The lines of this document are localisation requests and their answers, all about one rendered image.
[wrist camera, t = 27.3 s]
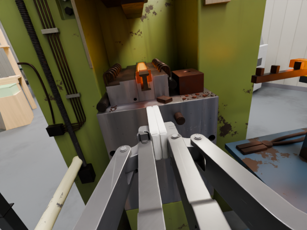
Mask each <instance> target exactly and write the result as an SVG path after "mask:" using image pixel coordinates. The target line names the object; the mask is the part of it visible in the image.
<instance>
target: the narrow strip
mask: <svg viewBox="0 0 307 230"><path fill-rule="evenodd" d="M71 3H72V7H73V10H74V14H75V17H76V20H77V24H78V28H79V31H80V35H81V38H82V42H83V45H84V48H85V53H86V56H87V59H88V63H89V66H90V68H93V65H92V61H91V58H90V54H89V50H88V47H87V43H86V40H85V36H84V32H83V28H82V25H81V22H80V18H79V14H78V10H77V7H76V3H75V0H71Z"/></svg>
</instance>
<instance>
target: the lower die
mask: <svg viewBox="0 0 307 230"><path fill-rule="evenodd" d="M144 64H145V66H146V68H147V70H151V77H152V81H151V82H149V84H150V87H151V90H147V91H142V90H141V83H137V77H136V72H138V63H136V65H132V66H127V67H126V68H122V70H121V71H120V73H119V74H118V76H117V78H115V81H113V79H112V80H111V81H110V82H109V84H108V85H107V86H106V90H107V93H108V97H109V101H110V105H111V106H113V105H121V104H128V103H134V102H139V101H146V100H153V99H156V98H157V97H159V96H162V95H164V96H168V97H169V86H168V75H167V73H165V72H164V71H163V70H161V72H160V73H159V70H157V69H156V67H154V65H153V64H152V63H146V62H144ZM134 98H137V100H136V101H134Z"/></svg>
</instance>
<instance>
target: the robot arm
mask: <svg viewBox="0 0 307 230"><path fill-rule="evenodd" d="M147 114H148V123H149V125H147V126H141V127H140V128H139V129H138V133H137V140H138V144H137V145H136V146H134V147H132V148H131V147H130V146H126V145H125V146H121V147H119V148H118V149H117V150H116V152H115V154H114V156H113V157H112V159H111V161H110V163H109V164H108V166H107V168H106V170H105V172H104V173H103V175H102V177H101V179H100V181H99V182H98V184H97V186H96V188H95V189H94V192H93V193H92V195H91V197H90V199H89V201H88V202H87V204H86V206H85V208H84V209H83V211H82V213H81V215H80V217H79V218H78V220H77V222H76V224H75V226H74V227H73V229H72V230H117V228H118V225H119V222H120V219H121V216H122V213H123V210H124V206H125V203H126V200H127V197H128V194H129V191H130V188H131V184H132V181H133V178H134V175H135V172H136V169H138V194H139V213H138V230H166V227H165V221H164V213H163V207H162V202H161V196H160V190H159V182H158V176H157V170H156V164H155V160H156V161H157V160H161V159H168V158H169V157H170V165H171V166H172V168H173V172H174V175H175V179H176V183H177V186H178V190H179V193H180V197H181V201H182V204H183V207H184V211H185V215H186V218H187V222H188V225H189V229H190V230H231V228H230V226H229V224H228V222H227V220H226V218H225V216H224V214H223V212H222V210H221V208H220V206H219V204H218V203H217V201H216V200H215V199H214V200H213V199H212V198H211V196H210V194H209V192H208V190H207V188H206V186H205V184H204V181H203V179H202V177H201V175H200V173H199V171H200V172H201V174H202V175H203V176H204V177H205V178H206V179H207V181H208V182H209V183H210V184H211V185H212V186H213V187H214V189H215V190H216V191H217V192H218V193H219V194H220V195H221V197H222V198H223V199H224V200H225V201H226V203H227V204H228V205H229V206H230V207H231V208H232V210H233V211H234V212H235V213H236V214H237V216H238V217H239V218H240V219H241V220H242V221H243V222H244V223H245V224H246V226H247V227H248V228H249V229H250V230H307V214H306V213H304V212H303V211H301V210H299V209H297V208H295V207H294V206H293V205H291V204H290V203H289V202H287V201H286V200H285V199H284V198H282V197H281V196H280V195H279V194H277V193H276V192H275V191H274V190H272V189H271V188H270V187H268V186H267V185H266V184H265V183H263V182H262V181H261V180H259V179H258V178H257V177H256V176H254V175H253V174H252V173H251V172H249V171H248V170H247V169H246V168H244V167H243V166H242V165H240V164H239V163H238V162H237V161H235V160H234V159H233V158H231V157H230V156H229V155H228V154H227V153H225V152H224V151H223V150H222V149H220V148H219V147H218V146H216V145H215V144H214V143H212V142H211V141H210V140H209V139H207V138H206V137H205V136H203V135H201V134H193V135H191V138H183V137H182V136H181V135H180V134H179V133H178V131H177V129H176V127H175V125H174V123H173V122H165V123H164V122H163V119H162V116H161V113H160V111H159V107H158V106H157V105H155V106H153V107H151V106H149V107H147ZM198 170H199V171H198Z"/></svg>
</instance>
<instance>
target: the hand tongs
mask: <svg viewBox="0 0 307 230"><path fill-rule="evenodd" d="M306 133H307V131H303V132H298V133H294V134H290V135H286V136H281V137H278V138H275V139H273V140H271V141H262V142H259V141H254V142H249V143H244V144H240V145H236V148H237V149H238V150H239V151H240V152H241V153H242V154H243V155H248V154H252V153H256V152H261V151H266V150H267V148H271V147H272V146H275V145H285V144H292V143H297V142H301V141H304V139H305V137H303V138H299V139H294V140H289V141H281V140H284V139H287V138H292V137H296V136H301V135H305V134H306Z"/></svg>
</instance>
